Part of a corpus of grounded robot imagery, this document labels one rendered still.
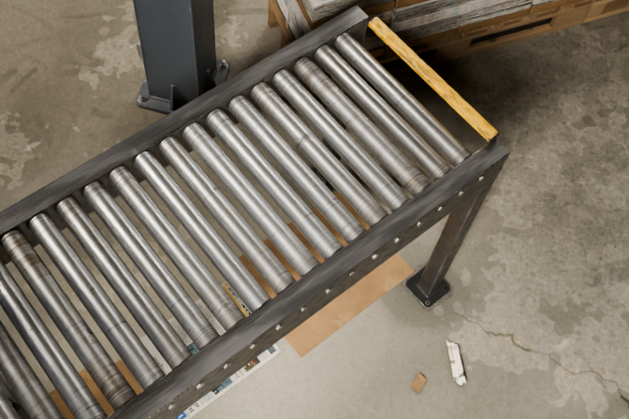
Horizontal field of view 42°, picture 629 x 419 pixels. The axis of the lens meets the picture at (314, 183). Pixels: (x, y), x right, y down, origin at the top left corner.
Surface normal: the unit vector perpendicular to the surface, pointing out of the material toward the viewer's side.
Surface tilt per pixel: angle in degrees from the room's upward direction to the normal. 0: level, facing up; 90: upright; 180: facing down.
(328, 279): 0
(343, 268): 0
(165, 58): 90
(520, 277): 0
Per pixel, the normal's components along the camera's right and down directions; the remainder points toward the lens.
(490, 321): 0.07, -0.50
